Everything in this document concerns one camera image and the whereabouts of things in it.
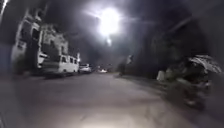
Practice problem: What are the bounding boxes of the pale car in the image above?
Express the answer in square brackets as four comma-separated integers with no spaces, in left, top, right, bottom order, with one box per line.
[78,63,93,74]

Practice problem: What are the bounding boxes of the grey asphalt road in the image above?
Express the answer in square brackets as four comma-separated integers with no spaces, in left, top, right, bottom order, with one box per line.
[0,72,224,128]

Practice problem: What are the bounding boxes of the street lamp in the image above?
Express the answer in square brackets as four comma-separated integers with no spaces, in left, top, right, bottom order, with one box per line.
[96,7,122,37]

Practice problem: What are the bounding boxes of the white van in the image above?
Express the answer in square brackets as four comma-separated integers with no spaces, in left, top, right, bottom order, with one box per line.
[42,54,81,77]

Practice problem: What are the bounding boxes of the dark trees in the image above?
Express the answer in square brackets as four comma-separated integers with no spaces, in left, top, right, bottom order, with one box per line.
[117,16,224,79]

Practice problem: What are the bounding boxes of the pale building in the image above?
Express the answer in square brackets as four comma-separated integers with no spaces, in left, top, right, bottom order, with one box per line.
[10,9,70,73]

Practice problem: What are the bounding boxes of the parked motorcycle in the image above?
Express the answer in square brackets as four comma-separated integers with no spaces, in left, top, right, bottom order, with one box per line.
[168,54,223,111]

